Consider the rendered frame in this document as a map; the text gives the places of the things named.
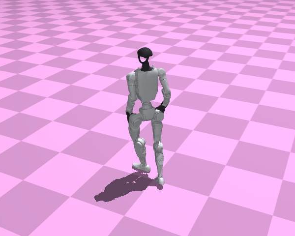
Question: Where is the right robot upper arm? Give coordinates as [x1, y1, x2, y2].
[156, 68, 171, 95]

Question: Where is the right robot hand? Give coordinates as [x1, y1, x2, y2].
[155, 101, 167, 113]

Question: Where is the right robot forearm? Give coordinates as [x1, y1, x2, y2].
[162, 93, 171, 107]

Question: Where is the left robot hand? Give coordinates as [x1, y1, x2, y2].
[126, 112, 133, 123]

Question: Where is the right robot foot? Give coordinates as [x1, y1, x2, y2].
[154, 176, 164, 185]

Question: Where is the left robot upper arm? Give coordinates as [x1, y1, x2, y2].
[126, 71, 138, 102]

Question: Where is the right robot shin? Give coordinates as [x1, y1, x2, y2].
[154, 143, 164, 178]

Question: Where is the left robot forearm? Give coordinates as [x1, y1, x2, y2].
[125, 95, 135, 114]

